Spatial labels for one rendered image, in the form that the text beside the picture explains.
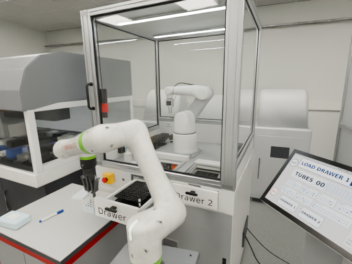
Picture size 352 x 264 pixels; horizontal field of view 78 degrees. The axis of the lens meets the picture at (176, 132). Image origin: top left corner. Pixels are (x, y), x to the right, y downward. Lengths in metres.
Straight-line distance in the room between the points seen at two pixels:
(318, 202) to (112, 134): 0.87
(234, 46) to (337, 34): 3.52
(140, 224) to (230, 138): 0.62
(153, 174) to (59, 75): 1.22
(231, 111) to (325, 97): 3.46
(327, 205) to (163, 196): 0.65
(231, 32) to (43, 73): 1.31
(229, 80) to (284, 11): 3.45
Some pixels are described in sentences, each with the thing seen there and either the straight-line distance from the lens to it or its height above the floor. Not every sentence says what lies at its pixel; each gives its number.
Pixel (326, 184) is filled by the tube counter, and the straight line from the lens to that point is 1.10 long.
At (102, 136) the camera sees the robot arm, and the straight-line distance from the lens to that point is 0.91.
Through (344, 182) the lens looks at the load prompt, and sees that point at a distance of 1.08.
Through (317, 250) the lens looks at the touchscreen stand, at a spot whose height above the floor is 0.82.
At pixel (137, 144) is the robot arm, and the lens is 0.99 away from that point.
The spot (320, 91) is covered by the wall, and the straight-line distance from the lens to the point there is 4.49.
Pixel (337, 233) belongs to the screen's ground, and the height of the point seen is 1.00.
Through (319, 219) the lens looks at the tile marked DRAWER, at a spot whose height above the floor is 1.01.
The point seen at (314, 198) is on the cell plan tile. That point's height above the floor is 1.06.
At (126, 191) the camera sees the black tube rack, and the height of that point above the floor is 0.90.
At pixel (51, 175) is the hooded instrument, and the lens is 1.94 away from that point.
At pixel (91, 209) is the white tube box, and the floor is 0.78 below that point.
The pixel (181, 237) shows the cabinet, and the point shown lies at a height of 0.56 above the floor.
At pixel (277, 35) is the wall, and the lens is 4.44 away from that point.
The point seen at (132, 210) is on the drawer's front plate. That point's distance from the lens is 1.17.
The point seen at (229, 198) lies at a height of 0.90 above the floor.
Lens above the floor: 1.53
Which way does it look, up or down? 13 degrees down
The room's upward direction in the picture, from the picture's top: 1 degrees counter-clockwise
